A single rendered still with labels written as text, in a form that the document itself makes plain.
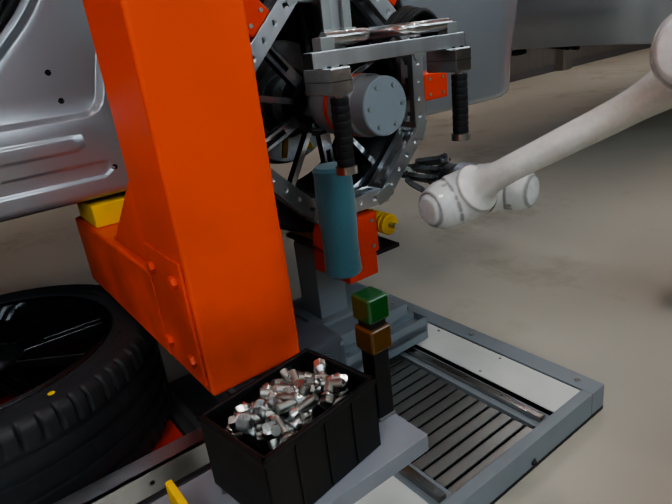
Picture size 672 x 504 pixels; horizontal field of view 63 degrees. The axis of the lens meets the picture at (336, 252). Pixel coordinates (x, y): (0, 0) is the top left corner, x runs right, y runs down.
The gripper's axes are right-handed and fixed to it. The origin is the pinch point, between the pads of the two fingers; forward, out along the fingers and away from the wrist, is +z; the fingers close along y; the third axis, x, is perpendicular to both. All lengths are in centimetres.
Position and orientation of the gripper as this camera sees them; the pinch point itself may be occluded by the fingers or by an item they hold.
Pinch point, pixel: (402, 170)
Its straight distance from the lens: 155.1
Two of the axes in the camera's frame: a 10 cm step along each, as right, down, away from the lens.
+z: -6.1, -2.3, 7.6
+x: -6.4, -4.4, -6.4
